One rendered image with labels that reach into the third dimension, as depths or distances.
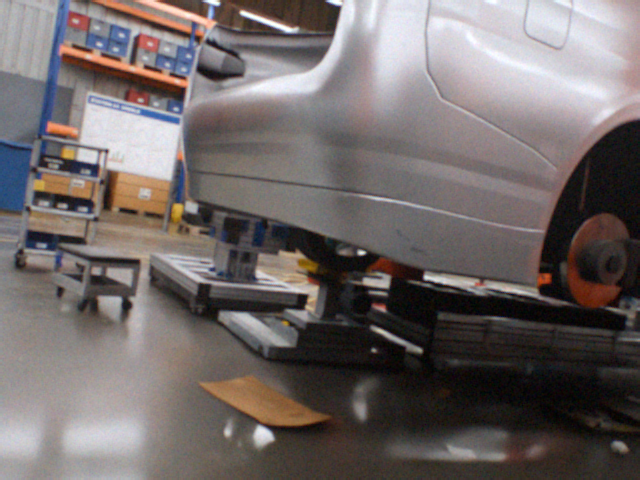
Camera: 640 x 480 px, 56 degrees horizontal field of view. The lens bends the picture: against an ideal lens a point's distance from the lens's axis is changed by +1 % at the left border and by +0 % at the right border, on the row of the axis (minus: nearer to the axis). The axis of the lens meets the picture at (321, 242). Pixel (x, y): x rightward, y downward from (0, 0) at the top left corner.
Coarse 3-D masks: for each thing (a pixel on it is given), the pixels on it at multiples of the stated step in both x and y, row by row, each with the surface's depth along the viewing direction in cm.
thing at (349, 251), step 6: (318, 234) 331; (336, 240) 359; (348, 246) 366; (330, 252) 336; (336, 252) 357; (342, 252) 357; (348, 252) 355; (354, 252) 353; (360, 252) 350; (348, 258) 342; (354, 258) 344
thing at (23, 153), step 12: (0, 144) 798; (12, 144) 801; (24, 144) 813; (0, 156) 800; (12, 156) 809; (24, 156) 817; (0, 168) 803; (12, 168) 811; (24, 168) 820; (0, 180) 805; (12, 180) 813; (24, 180) 822; (0, 192) 807; (12, 192) 816; (24, 192) 824; (0, 204) 809; (12, 204) 818
